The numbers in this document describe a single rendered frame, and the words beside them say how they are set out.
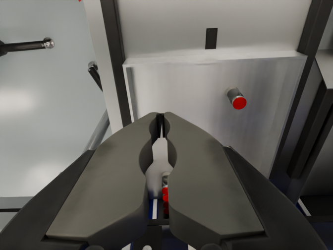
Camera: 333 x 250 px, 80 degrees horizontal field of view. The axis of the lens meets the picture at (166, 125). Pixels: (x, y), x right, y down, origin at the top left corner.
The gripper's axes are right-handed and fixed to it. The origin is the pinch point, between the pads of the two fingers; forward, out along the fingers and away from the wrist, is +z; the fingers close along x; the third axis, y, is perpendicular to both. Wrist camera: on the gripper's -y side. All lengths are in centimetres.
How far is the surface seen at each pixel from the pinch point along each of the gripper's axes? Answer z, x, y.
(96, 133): 61, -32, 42
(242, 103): 16.7, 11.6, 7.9
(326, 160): 21.2, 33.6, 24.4
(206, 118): 21.3, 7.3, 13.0
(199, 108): 21.3, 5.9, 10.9
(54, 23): 110, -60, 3
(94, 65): 108, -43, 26
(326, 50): 21.0, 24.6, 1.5
